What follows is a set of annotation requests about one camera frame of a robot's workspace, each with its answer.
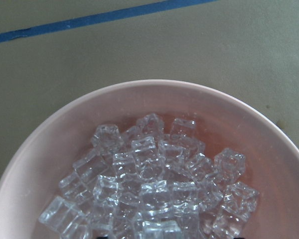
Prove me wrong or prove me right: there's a clear ice cubes pile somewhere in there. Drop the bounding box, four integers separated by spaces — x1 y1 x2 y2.
38 114 259 239

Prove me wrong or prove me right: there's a pink bowl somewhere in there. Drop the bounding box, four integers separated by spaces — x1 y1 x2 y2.
0 80 299 239

